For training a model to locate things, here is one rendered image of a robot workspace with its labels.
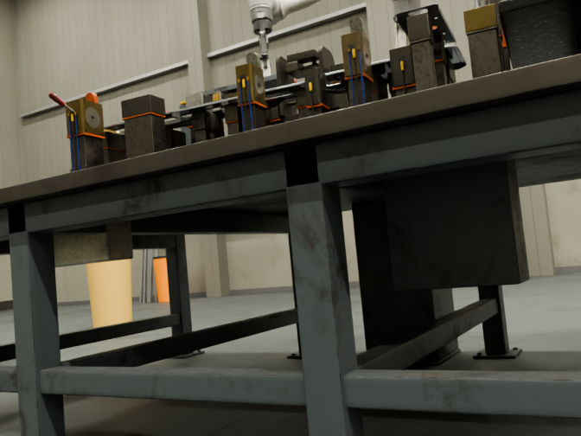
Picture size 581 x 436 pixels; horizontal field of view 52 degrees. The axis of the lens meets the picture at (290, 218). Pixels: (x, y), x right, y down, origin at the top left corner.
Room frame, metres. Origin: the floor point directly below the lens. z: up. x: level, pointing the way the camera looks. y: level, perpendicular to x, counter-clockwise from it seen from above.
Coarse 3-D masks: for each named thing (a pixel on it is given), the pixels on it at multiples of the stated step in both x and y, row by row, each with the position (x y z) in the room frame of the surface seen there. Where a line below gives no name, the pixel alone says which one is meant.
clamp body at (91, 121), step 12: (72, 108) 1.97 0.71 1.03; (84, 108) 1.97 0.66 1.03; (96, 108) 2.02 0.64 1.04; (72, 120) 1.97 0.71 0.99; (84, 120) 1.97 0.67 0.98; (96, 120) 2.02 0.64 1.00; (72, 132) 1.98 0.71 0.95; (84, 132) 1.96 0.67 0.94; (96, 132) 2.02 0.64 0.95; (72, 144) 1.99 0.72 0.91; (84, 144) 1.97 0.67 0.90; (96, 144) 2.02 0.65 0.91; (72, 156) 1.97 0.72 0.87; (84, 156) 1.97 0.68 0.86; (96, 156) 2.02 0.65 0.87; (72, 168) 2.00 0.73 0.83; (84, 168) 1.97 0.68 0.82
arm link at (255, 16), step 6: (252, 6) 2.26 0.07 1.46; (258, 6) 2.25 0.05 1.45; (264, 6) 2.25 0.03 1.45; (270, 6) 2.27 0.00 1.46; (252, 12) 2.26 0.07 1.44; (258, 12) 2.25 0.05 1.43; (264, 12) 2.25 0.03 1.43; (270, 12) 2.27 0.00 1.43; (252, 18) 2.27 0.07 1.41; (258, 18) 2.26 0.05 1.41; (264, 18) 2.26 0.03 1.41; (270, 18) 2.27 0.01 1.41
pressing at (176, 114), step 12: (456, 48) 1.62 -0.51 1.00; (384, 60) 1.66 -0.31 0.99; (456, 60) 1.73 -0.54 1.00; (336, 72) 1.72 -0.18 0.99; (384, 72) 1.78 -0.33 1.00; (300, 84) 1.83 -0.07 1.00; (336, 84) 1.86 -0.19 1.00; (288, 96) 1.96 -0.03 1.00; (192, 108) 1.95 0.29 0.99; (204, 108) 2.00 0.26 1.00; (180, 120) 2.14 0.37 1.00; (120, 132) 2.24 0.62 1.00
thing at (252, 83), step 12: (240, 72) 1.73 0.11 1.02; (252, 72) 1.73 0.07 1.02; (240, 84) 1.73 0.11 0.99; (252, 84) 1.72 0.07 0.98; (264, 84) 1.79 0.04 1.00; (240, 96) 1.73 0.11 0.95; (252, 96) 1.72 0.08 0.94; (264, 96) 1.78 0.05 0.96; (252, 108) 1.73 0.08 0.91; (264, 108) 1.79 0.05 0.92; (252, 120) 1.73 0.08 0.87; (264, 120) 1.78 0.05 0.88
